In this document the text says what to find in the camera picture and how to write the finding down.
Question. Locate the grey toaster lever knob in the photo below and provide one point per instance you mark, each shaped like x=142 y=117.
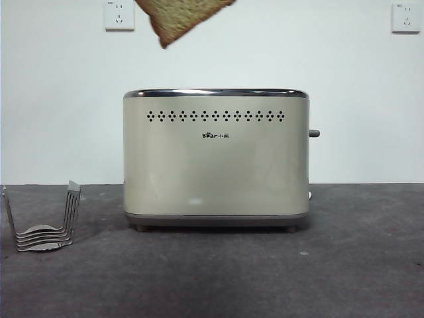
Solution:
x=314 y=133

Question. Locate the brown-crusted bread slice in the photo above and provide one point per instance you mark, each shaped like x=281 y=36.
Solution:
x=179 y=16

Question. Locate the cream two-slot toaster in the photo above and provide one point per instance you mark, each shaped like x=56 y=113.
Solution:
x=215 y=172

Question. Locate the white wall power socket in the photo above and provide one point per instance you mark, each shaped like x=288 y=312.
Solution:
x=406 y=18
x=120 y=16

